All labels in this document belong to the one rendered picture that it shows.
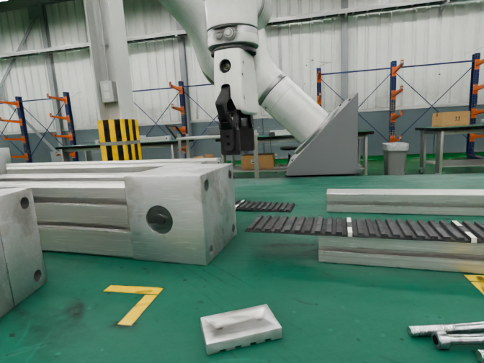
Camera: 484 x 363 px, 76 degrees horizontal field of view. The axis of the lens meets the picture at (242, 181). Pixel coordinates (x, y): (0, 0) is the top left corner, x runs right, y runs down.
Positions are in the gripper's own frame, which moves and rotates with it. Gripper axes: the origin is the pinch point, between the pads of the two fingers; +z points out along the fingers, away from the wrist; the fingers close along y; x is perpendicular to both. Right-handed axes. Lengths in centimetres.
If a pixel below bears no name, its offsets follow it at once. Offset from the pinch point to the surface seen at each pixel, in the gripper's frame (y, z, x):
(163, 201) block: -24.1, 4.1, 0.8
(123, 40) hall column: 260, -106, 213
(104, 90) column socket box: 242, -53, 232
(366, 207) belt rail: -2.1, 9.9, -20.5
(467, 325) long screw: -30.4, 10.2, -24.5
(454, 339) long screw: -32.1, 10.1, -23.2
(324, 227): -19.6, 7.6, -15.2
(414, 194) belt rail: -1.9, 7.9, -27.1
